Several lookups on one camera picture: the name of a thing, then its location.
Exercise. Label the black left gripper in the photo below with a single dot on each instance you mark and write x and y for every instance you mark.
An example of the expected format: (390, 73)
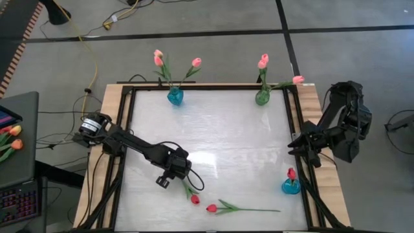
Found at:
(178, 165)

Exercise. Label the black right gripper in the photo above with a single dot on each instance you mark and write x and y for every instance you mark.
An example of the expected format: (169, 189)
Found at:
(318, 137)

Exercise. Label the red artificial tulip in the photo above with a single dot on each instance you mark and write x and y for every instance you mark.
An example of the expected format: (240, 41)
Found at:
(291, 173)
(4, 129)
(211, 208)
(195, 199)

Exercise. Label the pink artificial tulip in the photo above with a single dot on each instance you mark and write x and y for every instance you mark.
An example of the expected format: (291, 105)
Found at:
(298, 79)
(158, 61)
(196, 62)
(262, 64)
(265, 57)
(158, 53)

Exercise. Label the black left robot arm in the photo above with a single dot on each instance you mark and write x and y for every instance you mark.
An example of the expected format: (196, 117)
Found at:
(136, 147)

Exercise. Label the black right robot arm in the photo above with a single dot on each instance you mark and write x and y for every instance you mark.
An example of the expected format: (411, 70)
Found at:
(349, 113)

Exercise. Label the round blue glass vase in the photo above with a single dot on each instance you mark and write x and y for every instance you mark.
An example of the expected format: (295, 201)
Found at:
(290, 188)

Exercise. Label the green glass vase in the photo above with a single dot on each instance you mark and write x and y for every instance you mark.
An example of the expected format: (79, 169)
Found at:
(262, 97)

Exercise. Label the tall blue glass vase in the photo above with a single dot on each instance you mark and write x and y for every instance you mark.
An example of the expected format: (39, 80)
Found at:
(175, 98)

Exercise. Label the grey stand foot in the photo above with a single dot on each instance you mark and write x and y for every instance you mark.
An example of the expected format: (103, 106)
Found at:
(401, 124)

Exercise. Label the black desk base beam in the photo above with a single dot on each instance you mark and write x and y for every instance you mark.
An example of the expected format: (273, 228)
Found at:
(61, 176)

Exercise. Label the grey side desk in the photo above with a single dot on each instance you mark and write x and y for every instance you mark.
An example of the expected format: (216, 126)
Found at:
(26, 161)

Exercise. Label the black backlit keyboard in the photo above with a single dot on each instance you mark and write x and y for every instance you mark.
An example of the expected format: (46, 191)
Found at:
(19, 204)

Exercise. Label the orange artificial tulip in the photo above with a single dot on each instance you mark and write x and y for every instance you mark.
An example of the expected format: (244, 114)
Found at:
(15, 130)
(17, 144)

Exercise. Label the black tilted monitor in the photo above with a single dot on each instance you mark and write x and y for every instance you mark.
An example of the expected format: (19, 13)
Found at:
(9, 116)

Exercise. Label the black stand base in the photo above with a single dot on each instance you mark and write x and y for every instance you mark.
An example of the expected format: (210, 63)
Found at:
(56, 14)

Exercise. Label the black mat striped edge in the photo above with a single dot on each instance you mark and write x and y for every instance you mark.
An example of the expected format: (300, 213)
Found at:
(13, 19)

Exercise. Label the black curved bracket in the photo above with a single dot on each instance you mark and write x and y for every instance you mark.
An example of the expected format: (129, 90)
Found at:
(259, 79)

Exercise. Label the black metal table frame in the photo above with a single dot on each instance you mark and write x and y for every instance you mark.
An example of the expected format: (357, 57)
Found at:
(126, 88)

